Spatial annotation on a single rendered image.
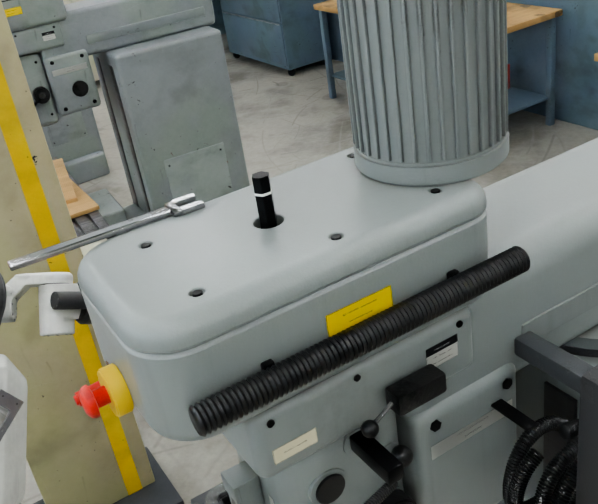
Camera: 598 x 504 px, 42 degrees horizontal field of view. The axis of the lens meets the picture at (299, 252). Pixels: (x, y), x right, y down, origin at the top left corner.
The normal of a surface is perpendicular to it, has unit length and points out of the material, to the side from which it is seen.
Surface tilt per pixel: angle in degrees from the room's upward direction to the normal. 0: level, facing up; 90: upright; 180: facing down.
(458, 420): 90
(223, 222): 0
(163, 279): 0
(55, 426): 90
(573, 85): 90
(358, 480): 90
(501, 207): 0
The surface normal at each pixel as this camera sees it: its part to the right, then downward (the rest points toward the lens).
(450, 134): 0.11, 0.47
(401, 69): -0.36, 0.50
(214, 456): -0.15, -0.87
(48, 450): 0.52, 0.34
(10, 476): 0.96, -0.12
